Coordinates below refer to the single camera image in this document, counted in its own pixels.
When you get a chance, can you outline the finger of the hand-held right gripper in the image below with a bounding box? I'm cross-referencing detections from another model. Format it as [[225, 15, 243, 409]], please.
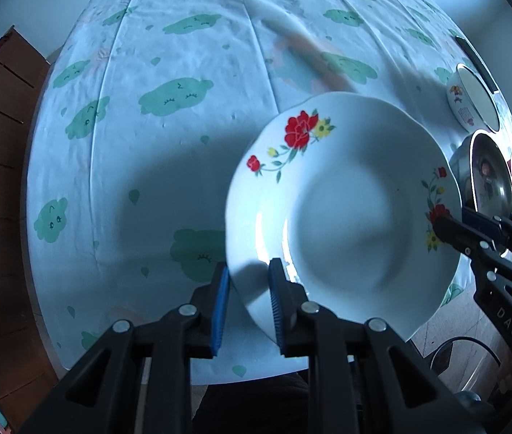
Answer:
[[462, 208, 512, 254], [432, 214, 510, 258]]

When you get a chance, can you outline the white enamel bowl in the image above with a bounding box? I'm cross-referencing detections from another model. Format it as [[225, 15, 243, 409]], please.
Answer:
[[446, 64, 502, 133]]

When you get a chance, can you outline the black smartphone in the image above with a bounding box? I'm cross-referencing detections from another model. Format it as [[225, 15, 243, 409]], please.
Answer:
[[455, 35, 501, 93]]

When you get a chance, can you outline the black cable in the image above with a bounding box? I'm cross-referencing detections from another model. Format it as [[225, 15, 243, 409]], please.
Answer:
[[434, 336, 510, 374]]

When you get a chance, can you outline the green cloud print tablecloth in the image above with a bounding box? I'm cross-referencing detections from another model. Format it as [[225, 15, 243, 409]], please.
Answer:
[[21, 0, 512, 385]]

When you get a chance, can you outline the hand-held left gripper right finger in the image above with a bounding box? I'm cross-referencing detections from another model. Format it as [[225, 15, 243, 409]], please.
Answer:
[[268, 258, 487, 434]]

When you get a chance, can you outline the red flower white plate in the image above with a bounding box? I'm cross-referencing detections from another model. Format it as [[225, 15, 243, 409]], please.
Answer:
[[225, 92, 463, 358]]

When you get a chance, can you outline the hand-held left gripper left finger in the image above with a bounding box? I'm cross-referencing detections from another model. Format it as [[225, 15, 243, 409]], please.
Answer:
[[18, 262, 232, 434]]

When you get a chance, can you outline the stainless steel bowl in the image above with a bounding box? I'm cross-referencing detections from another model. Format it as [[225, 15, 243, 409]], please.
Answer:
[[449, 130, 512, 218]]

